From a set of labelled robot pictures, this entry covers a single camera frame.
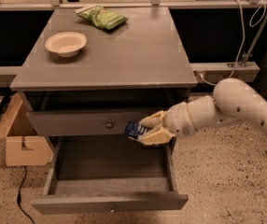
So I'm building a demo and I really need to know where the grey wooden drawer cabinet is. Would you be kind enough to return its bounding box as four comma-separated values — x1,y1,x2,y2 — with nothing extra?
9,6,199,216

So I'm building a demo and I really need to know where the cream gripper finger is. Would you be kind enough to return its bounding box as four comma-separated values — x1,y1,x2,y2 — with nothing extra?
138,125,176,146
139,110,165,129

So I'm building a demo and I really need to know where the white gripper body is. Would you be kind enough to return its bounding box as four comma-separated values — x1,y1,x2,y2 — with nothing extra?
163,102,196,138

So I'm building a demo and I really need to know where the white paper bowl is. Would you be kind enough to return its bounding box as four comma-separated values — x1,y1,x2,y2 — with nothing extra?
45,32,87,58

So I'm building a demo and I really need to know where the dark blue rxbar wrapper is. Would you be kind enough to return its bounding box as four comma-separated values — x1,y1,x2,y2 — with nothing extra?
124,121,149,140

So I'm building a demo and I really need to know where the open grey lower drawer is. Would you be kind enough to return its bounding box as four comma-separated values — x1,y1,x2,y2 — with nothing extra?
32,135,188,215

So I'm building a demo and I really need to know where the green chip bag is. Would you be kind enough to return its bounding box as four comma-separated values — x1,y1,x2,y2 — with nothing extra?
75,5,128,30

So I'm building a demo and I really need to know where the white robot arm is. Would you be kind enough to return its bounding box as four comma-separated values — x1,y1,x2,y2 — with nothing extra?
138,78,267,146

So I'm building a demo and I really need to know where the cardboard box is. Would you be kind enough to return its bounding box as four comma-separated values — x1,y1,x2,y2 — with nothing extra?
0,93,53,166

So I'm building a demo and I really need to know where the white cable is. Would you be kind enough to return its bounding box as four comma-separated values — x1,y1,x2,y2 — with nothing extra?
198,0,267,87

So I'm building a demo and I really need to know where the black floor cable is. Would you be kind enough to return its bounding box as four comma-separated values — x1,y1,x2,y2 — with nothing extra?
16,165,35,224

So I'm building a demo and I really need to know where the closed grey upper drawer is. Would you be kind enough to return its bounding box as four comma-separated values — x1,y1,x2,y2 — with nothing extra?
27,108,155,136

